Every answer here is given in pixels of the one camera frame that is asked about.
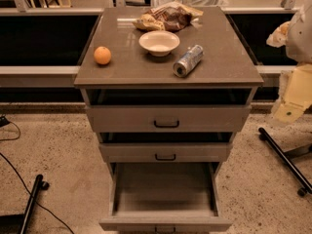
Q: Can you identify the black right stand leg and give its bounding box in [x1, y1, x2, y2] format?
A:
[258, 128, 312, 197]

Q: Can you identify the brown chip bag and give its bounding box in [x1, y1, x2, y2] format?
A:
[133, 1, 204, 32]

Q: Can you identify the grey drawer cabinet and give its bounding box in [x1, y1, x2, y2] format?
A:
[73, 6, 264, 234]

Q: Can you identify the black floor cable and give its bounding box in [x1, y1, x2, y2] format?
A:
[0, 114, 76, 234]

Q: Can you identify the silver blue redbull can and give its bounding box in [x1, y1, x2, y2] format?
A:
[173, 45, 204, 77]

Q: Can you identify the orange fruit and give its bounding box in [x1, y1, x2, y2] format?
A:
[94, 46, 111, 65]

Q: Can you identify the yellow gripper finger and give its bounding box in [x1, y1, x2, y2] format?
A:
[272, 102, 303, 124]

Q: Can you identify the bottom grey drawer open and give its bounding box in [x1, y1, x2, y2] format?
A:
[99, 162, 231, 233]

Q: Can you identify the black stand leg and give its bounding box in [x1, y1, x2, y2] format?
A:
[19, 175, 49, 234]
[258, 128, 312, 197]

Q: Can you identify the top grey drawer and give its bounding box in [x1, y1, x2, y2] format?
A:
[86, 105, 250, 133]

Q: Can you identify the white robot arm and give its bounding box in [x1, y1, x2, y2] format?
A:
[266, 0, 312, 124]

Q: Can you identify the white ceramic bowl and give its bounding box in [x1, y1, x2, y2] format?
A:
[138, 30, 180, 57]

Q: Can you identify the black left stand leg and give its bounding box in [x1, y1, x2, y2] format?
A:
[19, 175, 49, 234]

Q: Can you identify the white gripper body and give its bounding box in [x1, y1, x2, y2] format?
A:
[282, 63, 312, 110]

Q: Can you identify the middle grey drawer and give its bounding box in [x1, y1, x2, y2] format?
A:
[98, 143, 232, 163]

